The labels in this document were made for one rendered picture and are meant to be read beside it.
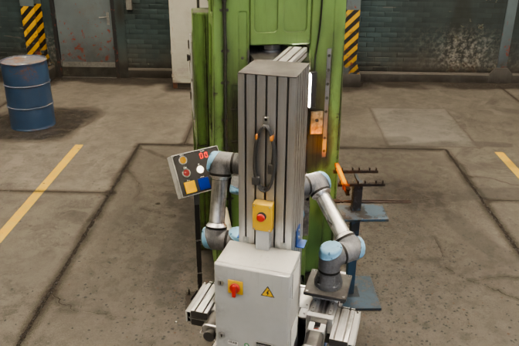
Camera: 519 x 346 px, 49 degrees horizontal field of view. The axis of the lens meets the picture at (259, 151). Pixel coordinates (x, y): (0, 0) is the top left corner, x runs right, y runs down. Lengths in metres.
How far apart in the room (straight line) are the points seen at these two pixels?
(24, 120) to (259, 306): 5.84
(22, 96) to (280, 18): 4.72
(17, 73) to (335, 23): 4.84
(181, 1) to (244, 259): 6.91
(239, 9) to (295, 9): 0.37
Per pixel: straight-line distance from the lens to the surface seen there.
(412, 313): 4.37
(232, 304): 2.61
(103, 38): 10.17
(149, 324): 4.19
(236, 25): 3.78
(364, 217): 3.98
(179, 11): 9.12
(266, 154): 2.43
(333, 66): 3.98
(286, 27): 3.84
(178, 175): 3.67
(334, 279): 3.05
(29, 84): 7.81
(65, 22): 10.32
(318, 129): 4.06
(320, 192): 3.15
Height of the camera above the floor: 2.62
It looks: 23 degrees down
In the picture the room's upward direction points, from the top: straight up
